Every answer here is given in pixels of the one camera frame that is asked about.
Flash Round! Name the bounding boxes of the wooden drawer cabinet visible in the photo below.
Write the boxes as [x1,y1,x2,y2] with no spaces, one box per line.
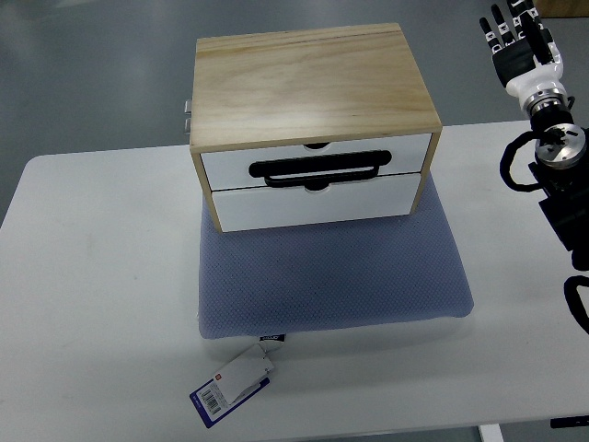
[190,24,442,233]

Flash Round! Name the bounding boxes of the metal table bracket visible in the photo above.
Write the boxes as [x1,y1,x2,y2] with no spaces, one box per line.
[183,99,192,134]

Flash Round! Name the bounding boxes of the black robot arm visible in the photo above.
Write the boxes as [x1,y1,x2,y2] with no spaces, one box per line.
[499,94,588,332]

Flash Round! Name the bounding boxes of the black table edge control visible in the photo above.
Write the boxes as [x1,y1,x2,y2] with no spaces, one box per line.
[550,415,589,429]

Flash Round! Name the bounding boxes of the white drawer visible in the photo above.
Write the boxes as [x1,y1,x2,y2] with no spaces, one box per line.
[202,134,432,191]

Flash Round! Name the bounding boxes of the black drawer handle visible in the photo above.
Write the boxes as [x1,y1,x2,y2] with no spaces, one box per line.
[248,150,393,191]

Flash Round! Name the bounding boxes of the white and blue hang tag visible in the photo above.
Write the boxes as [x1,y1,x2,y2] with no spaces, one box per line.
[190,343,274,429]

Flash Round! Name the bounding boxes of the white table leg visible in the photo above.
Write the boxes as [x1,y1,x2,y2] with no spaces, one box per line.
[479,424,504,442]

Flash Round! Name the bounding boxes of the cardboard box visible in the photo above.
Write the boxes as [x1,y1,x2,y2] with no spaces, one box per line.
[536,0,589,18]

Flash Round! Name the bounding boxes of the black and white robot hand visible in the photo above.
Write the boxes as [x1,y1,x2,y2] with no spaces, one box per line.
[479,1,568,117]

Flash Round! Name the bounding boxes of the blue mesh cushion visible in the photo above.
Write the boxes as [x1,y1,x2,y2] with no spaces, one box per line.
[198,180,474,340]

